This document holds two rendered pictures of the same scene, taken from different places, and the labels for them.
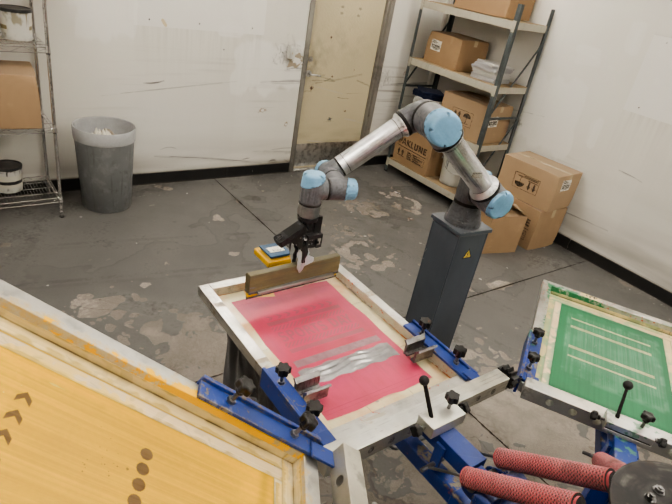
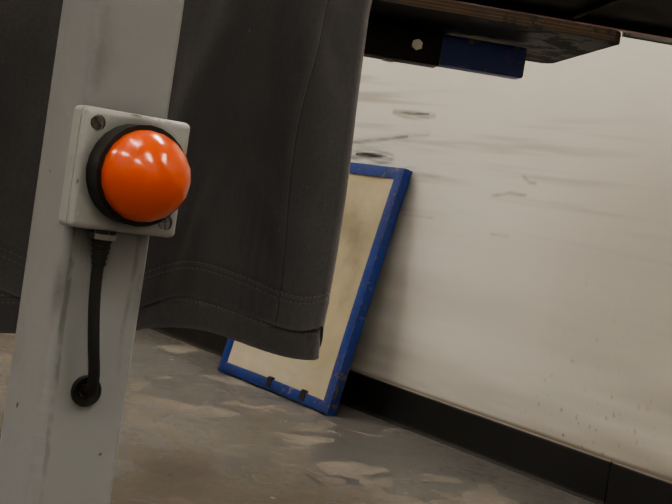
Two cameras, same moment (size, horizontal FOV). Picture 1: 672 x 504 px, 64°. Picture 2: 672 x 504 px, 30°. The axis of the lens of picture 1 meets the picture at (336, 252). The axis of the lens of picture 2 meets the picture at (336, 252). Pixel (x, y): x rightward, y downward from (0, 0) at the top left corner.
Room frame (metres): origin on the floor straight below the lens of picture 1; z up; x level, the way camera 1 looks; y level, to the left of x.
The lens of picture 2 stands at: (2.51, 0.39, 0.66)
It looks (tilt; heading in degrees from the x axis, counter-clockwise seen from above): 3 degrees down; 184
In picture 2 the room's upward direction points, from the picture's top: 9 degrees clockwise
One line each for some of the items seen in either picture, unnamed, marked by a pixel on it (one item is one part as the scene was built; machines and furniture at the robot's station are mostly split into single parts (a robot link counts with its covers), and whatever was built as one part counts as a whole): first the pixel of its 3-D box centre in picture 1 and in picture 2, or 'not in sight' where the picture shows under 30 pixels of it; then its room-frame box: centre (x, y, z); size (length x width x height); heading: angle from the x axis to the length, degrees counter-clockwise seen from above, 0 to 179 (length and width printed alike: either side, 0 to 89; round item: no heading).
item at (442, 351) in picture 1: (436, 354); not in sight; (1.46, -0.39, 0.98); 0.30 x 0.05 x 0.07; 40
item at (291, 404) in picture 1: (294, 408); not in sight; (1.10, 0.03, 0.98); 0.30 x 0.05 x 0.07; 40
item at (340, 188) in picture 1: (338, 187); not in sight; (1.72, 0.03, 1.39); 0.11 x 0.11 x 0.08; 25
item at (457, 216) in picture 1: (465, 210); not in sight; (2.09, -0.49, 1.25); 0.15 x 0.15 x 0.10
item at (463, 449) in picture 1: (451, 445); not in sight; (1.03, -0.39, 1.02); 0.17 x 0.06 x 0.05; 40
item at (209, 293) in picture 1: (328, 334); not in sight; (1.46, -0.03, 0.97); 0.79 x 0.58 x 0.04; 40
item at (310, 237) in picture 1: (307, 230); not in sight; (1.66, 0.11, 1.23); 0.09 x 0.08 x 0.12; 130
